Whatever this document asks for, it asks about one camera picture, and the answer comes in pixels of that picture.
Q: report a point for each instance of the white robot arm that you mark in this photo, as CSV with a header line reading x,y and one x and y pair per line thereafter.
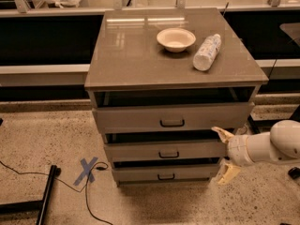
x,y
281,145

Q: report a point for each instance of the clear plastic water bottle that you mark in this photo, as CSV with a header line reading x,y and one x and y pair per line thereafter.
x,y
207,53

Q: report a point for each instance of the black stand leg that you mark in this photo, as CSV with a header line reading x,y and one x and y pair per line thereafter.
x,y
39,205
253,126

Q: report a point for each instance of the black caster wheel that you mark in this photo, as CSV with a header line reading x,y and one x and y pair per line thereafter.
x,y
294,173

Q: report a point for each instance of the black stand leg left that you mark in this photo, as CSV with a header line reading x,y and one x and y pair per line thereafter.
x,y
39,205

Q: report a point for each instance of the black stand leg right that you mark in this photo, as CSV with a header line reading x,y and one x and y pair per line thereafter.
x,y
253,126

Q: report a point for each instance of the blue tape cross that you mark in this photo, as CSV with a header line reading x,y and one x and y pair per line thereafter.
x,y
86,171

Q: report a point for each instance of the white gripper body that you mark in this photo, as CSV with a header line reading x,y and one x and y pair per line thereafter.
x,y
236,150

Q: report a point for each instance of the grey top drawer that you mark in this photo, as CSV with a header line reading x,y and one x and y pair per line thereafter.
x,y
171,117

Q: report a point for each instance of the grey bottom drawer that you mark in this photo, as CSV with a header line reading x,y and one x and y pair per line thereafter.
x,y
165,173

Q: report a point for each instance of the grey drawer cabinet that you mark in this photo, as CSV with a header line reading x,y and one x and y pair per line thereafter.
x,y
130,68

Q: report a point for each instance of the grey drawer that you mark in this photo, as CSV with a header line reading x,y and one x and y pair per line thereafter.
x,y
165,173
171,117
146,151

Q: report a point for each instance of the white paper bowl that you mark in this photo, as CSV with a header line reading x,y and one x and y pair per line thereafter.
x,y
175,40

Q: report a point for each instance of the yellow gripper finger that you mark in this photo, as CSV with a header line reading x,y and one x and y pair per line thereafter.
x,y
227,173
223,134

